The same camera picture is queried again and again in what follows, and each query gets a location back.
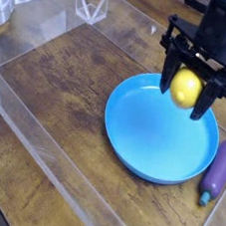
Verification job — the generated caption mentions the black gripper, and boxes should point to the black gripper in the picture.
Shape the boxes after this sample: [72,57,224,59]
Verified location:
[159,14,226,120]

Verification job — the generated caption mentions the yellow lemon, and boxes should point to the yellow lemon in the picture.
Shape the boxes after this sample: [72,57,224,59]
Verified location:
[170,67,204,110]

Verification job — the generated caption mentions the black bar on background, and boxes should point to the black bar on background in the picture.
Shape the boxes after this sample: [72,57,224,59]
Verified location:
[179,0,226,38]

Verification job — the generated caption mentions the blue round tray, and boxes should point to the blue round tray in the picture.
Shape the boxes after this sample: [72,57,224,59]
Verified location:
[105,73,220,185]

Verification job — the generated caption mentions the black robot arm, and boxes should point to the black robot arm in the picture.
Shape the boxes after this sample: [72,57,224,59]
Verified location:
[159,0,226,120]

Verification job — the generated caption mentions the clear acrylic enclosure wall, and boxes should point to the clear acrylic enclosure wall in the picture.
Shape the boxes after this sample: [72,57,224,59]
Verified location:
[0,0,226,226]

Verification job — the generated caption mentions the purple toy eggplant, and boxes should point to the purple toy eggplant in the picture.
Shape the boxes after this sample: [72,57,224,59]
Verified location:
[199,140,226,206]

